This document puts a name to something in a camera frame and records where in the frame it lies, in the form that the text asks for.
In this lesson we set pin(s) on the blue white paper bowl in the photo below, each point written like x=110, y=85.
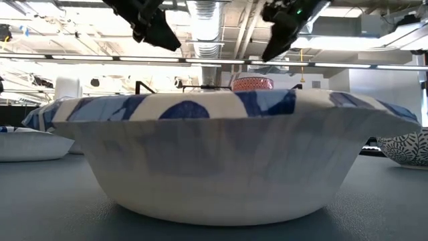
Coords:
x=40, y=117
x=30, y=147
x=214, y=167

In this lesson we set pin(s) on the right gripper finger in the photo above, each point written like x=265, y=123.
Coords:
x=282, y=33

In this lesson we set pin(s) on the long ceiling light bar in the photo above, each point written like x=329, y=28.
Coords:
x=214, y=61

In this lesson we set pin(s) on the red patterned ceramic bowl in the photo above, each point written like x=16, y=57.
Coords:
x=252, y=84

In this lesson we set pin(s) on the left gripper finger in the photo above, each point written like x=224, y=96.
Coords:
x=162, y=33

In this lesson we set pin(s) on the dark blue table mat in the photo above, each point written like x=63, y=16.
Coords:
x=50, y=201

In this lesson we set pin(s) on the silver ventilation duct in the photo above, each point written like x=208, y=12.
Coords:
x=205, y=33

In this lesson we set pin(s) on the translucent white plastic container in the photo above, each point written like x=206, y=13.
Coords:
x=68, y=88

